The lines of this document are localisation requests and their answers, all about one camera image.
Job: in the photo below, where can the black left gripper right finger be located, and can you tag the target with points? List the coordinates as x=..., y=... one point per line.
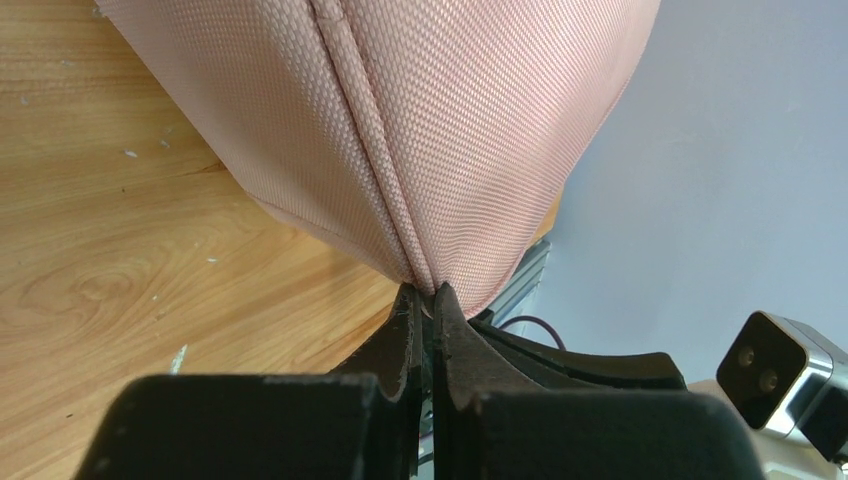
x=493, y=422

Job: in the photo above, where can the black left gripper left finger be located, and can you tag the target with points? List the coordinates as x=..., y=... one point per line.
x=358, y=421

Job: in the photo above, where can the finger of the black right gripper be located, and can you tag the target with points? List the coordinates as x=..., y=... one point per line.
x=554, y=368

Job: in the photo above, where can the pink medicine kit case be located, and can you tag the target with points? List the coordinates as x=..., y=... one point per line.
x=428, y=139

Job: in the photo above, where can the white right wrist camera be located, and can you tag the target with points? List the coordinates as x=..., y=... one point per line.
x=788, y=381

